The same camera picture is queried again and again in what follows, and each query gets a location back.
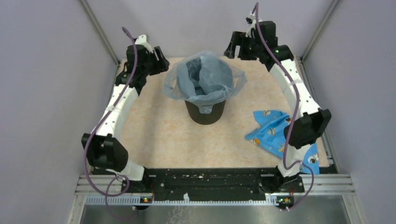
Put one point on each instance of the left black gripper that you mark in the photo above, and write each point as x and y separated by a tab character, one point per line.
162	63

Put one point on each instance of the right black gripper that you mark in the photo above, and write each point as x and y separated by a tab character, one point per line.
239	38

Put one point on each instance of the translucent blue trash bag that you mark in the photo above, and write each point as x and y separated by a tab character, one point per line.
171	90

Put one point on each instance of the black plastic trash bin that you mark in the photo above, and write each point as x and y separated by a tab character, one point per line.
205	82

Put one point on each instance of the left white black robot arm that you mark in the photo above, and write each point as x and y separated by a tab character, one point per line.
104	150

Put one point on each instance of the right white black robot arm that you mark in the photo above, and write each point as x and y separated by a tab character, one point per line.
308	120

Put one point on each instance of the blue patterned cloth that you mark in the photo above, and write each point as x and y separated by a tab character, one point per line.
270	137

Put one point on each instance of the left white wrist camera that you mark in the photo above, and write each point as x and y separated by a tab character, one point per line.
144	41

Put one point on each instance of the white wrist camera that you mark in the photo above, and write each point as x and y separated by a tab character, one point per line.
252	21
144	41

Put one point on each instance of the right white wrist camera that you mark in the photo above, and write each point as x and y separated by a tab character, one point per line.
252	21

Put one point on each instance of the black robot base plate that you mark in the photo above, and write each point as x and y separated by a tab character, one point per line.
214	184

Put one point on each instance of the white cable duct rail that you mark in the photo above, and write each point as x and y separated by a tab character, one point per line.
186	201

